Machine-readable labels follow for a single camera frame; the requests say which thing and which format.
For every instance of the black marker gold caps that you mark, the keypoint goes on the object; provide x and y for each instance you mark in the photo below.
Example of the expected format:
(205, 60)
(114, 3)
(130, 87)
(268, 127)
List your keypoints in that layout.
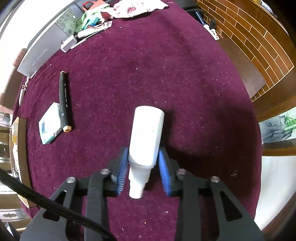
(63, 102)

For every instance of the small white charger box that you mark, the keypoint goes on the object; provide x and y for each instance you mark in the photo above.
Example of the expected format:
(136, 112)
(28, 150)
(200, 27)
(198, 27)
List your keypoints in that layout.
(68, 43)

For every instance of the green cloth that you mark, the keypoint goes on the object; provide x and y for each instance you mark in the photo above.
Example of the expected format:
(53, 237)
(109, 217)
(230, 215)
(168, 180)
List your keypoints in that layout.
(90, 17)

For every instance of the pink floral cloth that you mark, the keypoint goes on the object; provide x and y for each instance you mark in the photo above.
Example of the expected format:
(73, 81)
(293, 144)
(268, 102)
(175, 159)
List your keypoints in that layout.
(129, 8)

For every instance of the brown armchair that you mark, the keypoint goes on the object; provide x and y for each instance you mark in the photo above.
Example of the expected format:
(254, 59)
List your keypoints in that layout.
(10, 83)

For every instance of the red bag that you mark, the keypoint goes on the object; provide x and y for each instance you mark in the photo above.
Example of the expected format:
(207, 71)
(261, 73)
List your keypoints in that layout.
(92, 4)

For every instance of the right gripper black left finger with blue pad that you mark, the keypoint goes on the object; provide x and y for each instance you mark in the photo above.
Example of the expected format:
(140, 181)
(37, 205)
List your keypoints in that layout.
(108, 182)

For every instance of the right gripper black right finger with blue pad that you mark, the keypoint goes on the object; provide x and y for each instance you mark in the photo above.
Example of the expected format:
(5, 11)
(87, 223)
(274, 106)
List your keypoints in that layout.
(233, 220)

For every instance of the teal white tissue pack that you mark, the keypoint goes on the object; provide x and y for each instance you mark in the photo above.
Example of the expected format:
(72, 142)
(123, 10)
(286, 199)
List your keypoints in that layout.
(50, 124)

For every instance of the white bottle red cap label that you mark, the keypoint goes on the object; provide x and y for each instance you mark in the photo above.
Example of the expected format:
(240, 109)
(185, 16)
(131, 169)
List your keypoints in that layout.
(144, 147)

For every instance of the white keychain tag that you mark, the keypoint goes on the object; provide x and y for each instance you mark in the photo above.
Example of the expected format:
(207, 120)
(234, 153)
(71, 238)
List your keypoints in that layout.
(23, 91)

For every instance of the wooden panel cabinet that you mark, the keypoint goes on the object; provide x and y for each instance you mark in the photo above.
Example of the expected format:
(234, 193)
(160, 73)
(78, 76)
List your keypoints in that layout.
(263, 39)

